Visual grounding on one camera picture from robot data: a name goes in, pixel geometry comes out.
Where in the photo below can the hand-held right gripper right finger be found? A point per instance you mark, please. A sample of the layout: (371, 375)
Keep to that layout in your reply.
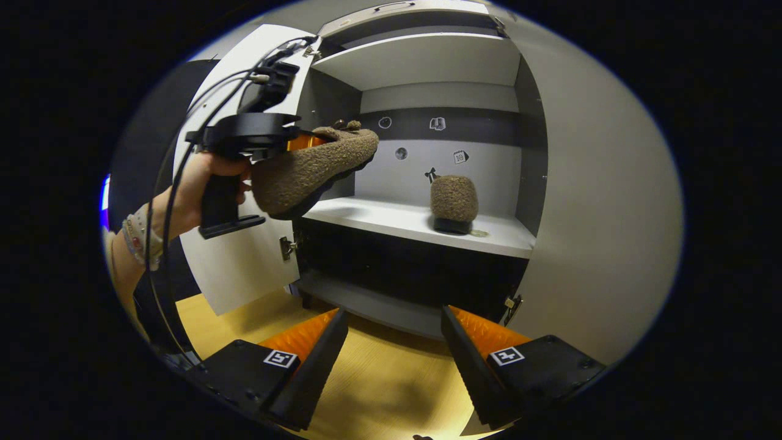
(467, 366)

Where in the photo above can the white cabinet door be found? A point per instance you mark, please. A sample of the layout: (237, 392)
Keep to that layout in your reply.
(605, 214)
(244, 269)

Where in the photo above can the white shoe cabinet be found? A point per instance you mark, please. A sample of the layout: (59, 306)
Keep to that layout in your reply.
(415, 61)

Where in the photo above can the brown fuzzy shoe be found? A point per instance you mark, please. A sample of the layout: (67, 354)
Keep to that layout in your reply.
(305, 177)
(454, 198)

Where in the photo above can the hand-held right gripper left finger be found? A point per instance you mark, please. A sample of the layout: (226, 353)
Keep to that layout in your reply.
(317, 360)

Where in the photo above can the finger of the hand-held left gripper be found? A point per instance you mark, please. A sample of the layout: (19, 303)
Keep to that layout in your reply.
(302, 142)

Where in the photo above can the metal door hinge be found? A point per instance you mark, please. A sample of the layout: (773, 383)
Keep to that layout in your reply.
(311, 52)
(288, 247)
(512, 308)

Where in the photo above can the white cabinet drawer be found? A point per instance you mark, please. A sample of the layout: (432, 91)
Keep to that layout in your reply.
(403, 18)

